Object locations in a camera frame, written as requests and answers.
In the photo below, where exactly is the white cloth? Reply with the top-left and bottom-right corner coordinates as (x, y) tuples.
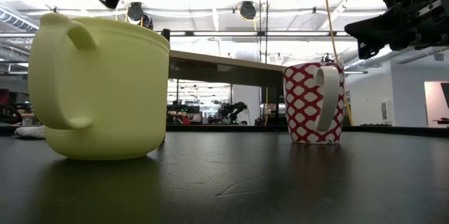
(14, 125), (46, 140)

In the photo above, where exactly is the white wall box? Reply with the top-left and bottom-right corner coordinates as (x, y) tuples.
(381, 99), (396, 126)

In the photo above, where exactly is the red white patterned mug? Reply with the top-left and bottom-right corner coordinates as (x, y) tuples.
(283, 61), (346, 145)

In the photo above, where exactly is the black ceiling cable reel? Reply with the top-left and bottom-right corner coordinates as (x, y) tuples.
(238, 1), (257, 21)
(126, 1), (154, 30)

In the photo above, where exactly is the black wall screen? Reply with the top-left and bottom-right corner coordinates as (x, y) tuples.
(440, 82), (449, 111)

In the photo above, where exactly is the grey ceiling air duct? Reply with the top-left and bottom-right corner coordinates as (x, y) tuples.
(0, 8), (39, 32)
(345, 46), (403, 72)

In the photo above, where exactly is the yellow plastic cup with handle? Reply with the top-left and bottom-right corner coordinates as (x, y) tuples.
(27, 12), (171, 161)

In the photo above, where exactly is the yellow cable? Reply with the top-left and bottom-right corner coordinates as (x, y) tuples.
(321, 0), (354, 126)

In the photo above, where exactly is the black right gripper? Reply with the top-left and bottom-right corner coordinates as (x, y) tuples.
(344, 0), (449, 60)

